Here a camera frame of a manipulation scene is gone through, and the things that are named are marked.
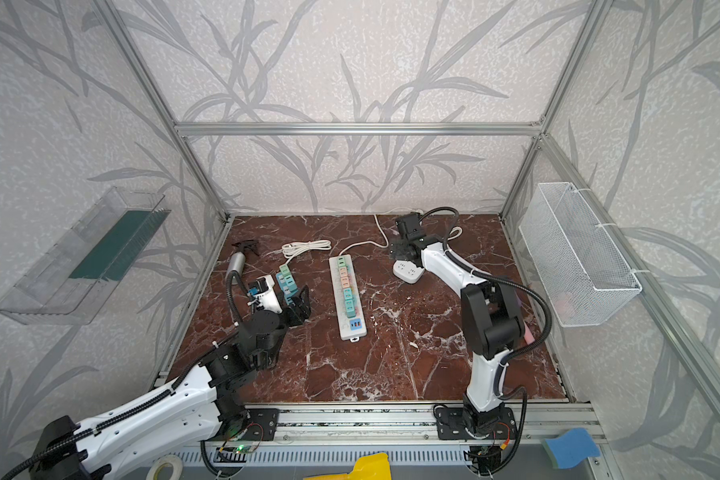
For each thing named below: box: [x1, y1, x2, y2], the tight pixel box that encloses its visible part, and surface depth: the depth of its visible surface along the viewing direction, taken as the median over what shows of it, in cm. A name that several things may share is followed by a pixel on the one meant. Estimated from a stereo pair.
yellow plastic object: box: [303, 452, 392, 480], surface depth 69 cm
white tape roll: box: [147, 454, 184, 480], surface depth 69 cm
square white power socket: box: [393, 260, 425, 284], surface depth 103 cm
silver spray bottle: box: [225, 252, 246, 286], surface depth 106 cm
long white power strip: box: [329, 254, 367, 343], surface depth 92 cm
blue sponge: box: [542, 428, 601, 470], surface depth 70 cm
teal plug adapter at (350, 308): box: [344, 300, 356, 318], surface depth 89 cm
